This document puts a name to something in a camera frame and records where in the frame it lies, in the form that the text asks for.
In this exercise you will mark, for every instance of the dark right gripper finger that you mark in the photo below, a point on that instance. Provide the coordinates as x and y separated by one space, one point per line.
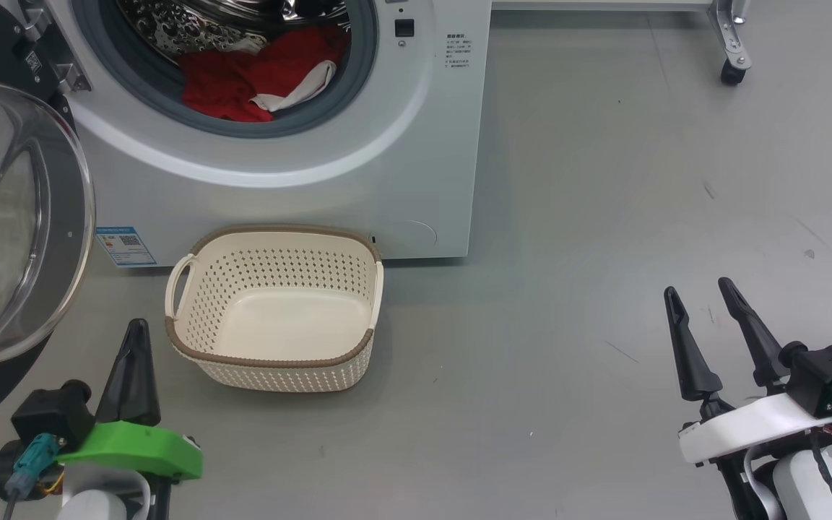
759 347
694 361

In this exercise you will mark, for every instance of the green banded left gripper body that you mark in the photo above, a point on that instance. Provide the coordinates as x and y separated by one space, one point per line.
141 448

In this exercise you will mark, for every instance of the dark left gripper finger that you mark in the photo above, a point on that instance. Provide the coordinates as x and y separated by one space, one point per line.
116 390
145 390

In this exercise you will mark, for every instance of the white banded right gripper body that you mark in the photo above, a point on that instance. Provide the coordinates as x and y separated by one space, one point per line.
741 430

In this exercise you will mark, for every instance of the black rimmed glass washer door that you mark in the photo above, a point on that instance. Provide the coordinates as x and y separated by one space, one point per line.
19 217

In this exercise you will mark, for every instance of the red garment with white trim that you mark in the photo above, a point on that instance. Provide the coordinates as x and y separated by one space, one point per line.
221 87

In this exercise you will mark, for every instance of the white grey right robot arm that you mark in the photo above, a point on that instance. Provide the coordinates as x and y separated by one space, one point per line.
806 491

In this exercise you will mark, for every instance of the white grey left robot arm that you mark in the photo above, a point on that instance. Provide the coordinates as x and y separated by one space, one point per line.
98 505

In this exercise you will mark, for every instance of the cream perforated laundry basket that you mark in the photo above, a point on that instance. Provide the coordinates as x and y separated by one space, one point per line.
279 325

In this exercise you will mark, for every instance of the white washing machine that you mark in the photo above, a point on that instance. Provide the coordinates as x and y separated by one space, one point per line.
416 144

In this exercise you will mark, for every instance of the black door latch socket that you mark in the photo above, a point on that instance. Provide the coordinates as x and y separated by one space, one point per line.
404 28

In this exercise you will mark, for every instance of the blue energy label sticker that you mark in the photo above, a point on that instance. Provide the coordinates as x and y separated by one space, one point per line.
126 247

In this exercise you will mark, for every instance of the metal partition foot with caster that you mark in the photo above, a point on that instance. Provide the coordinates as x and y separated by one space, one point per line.
730 36

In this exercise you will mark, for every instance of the small text notice sticker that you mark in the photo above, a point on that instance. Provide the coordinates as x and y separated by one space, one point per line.
458 54

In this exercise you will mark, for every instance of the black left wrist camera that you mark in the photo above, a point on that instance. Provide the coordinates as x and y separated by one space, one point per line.
51 415

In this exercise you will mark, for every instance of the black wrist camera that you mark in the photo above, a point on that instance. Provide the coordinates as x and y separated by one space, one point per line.
828 375
51 415

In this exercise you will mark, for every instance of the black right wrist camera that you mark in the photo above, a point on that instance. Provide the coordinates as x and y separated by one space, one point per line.
828 375

